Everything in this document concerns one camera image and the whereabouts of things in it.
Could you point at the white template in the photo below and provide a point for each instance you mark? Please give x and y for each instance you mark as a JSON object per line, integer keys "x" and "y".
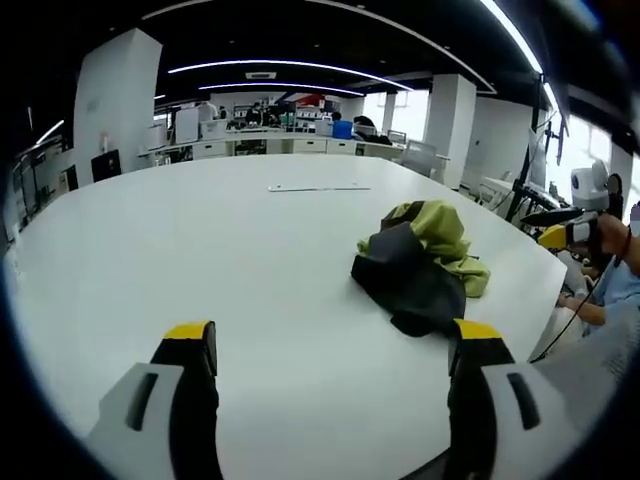
{"x": 320, "y": 188}

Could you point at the black bag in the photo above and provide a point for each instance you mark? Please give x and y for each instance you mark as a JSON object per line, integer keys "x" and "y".
{"x": 367, "y": 127}

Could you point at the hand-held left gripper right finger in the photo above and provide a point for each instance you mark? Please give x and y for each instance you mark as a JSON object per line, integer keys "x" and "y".
{"x": 500, "y": 400}

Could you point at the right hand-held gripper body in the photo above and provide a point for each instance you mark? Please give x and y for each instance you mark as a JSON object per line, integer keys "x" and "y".
{"x": 587, "y": 187}

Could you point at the person in light blue shirt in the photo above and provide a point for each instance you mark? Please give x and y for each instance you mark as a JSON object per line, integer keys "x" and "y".
{"x": 617, "y": 290}

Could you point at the black tripod stand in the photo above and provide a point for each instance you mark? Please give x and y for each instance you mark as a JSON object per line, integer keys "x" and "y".
{"x": 525, "y": 180}

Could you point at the long white counter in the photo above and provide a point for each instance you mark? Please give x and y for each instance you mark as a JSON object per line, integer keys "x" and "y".
{"x": 280, "y": 145}

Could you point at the person's grey clothing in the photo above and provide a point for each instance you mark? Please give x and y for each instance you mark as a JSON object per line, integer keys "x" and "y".
{"x": 590, "y": 370}

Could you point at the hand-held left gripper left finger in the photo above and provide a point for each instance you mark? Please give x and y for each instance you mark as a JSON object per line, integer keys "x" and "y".
{"x": 145, "y": 400}

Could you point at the ceiling light strip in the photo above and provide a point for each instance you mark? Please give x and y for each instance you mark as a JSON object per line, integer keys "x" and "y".
{"x": 290, "y": 67}
{"x": 515, "y": 35}

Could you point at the black monitor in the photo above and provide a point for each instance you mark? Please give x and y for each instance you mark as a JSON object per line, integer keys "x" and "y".
{"x": 106, "y": 165}

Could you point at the white cabinet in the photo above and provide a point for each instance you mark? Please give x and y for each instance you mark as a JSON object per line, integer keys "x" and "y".
{"x": 187, "y": 125}

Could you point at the blue bin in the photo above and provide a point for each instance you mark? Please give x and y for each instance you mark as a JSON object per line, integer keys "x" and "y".
{"x": 342, "y": 129}

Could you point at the white office chair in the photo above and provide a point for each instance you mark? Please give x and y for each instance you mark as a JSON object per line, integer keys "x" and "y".
{"x": 419, "y": 157}

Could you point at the person's right hand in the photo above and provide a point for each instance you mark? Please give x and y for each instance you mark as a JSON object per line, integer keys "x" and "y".
{"x": 612, "y": 237}

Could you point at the green and grey garment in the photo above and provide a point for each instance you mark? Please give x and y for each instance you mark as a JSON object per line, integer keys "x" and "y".
{"x": 425, "y": 270}

